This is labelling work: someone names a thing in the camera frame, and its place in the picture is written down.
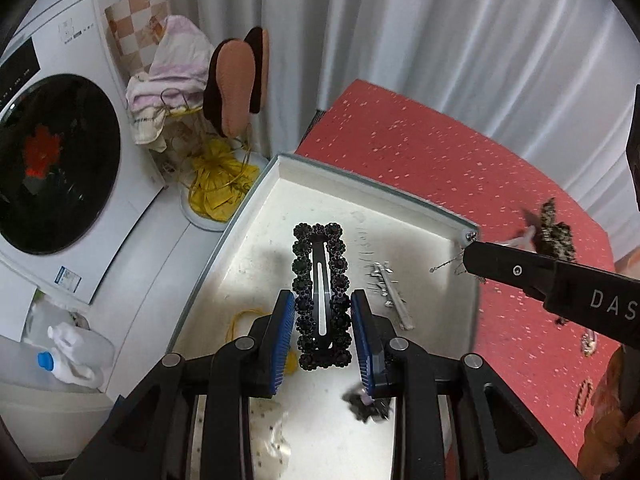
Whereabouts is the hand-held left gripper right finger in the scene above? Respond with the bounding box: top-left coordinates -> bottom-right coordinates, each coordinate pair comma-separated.
350,289 -> 583,480

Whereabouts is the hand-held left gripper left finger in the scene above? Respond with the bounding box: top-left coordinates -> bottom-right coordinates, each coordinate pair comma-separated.
65,290 -> 297,480

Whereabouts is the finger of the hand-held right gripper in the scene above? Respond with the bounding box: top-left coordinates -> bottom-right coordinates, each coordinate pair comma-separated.
625,82 -> 640,211
462,240 -> 561,311

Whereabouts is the orange hair tie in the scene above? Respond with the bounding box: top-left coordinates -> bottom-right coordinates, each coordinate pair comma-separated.
226,309 -> 301,376

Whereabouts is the silver leaf hair clip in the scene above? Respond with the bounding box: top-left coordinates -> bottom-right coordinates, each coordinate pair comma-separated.
367,260 -> 416,332

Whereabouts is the silver charm chain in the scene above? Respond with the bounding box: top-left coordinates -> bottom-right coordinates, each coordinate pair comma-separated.
429,227 -> 488,286

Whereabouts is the black rhinestone hair clip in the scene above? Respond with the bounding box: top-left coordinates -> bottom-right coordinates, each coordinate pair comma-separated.
291,221 -> 353,372

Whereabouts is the small black hair tie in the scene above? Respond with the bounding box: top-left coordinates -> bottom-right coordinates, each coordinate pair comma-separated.
341,385 -> 396,423

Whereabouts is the white dotted scrunchie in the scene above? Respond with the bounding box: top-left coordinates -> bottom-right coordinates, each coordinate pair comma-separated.
192,400 -> 293,480

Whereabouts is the white shallow tray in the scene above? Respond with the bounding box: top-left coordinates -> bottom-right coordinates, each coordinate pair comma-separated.
165,152 -> 481,480

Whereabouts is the person's right hand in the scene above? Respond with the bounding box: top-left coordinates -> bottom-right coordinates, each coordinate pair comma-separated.
577,345 -> 640,480

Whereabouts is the clear hair clip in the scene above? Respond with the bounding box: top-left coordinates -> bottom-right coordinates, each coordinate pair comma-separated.
500,227 -> 538,250

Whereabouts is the leopard print hair clip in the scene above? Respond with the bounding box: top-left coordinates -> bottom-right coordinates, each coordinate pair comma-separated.
522,199 -> 576,263

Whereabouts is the white round base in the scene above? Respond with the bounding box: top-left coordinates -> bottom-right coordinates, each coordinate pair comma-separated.
179,150 -> 273,233

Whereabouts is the yellow cloth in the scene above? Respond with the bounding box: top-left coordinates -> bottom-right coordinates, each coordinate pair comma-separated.
187,139 -> 261,223

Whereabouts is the white bottle with blue cap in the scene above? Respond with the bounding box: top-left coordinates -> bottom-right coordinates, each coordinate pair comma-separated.
37,322 -> 116,391

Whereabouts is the clear plastic jug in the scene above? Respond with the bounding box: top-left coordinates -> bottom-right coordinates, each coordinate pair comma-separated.
22,287 -> 91,346

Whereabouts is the white curtain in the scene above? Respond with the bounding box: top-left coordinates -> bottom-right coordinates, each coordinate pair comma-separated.
155,0 -> 640,271

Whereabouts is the pair of black slippers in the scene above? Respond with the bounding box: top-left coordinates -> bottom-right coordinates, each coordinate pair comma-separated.
202,37 -> 258,138

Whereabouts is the white plastic tub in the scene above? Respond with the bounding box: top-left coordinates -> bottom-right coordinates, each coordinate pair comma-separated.
0,335 -> 116,461

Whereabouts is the white washing machine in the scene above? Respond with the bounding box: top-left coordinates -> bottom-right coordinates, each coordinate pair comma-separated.
0,0 -> 201,341

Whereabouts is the brown slipper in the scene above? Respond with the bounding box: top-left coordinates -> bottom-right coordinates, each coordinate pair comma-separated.
243,26 -> 271,115

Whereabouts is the white and pink towel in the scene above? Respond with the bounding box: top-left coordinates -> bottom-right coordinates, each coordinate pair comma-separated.
125,14 -> 216,153

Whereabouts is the checkered cushion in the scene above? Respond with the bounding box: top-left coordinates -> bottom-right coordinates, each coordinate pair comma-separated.
104,0 -> 173,81

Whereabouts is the brown spiral hair tie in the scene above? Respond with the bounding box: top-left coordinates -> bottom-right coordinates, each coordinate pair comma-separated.
574,377 -> 593,417

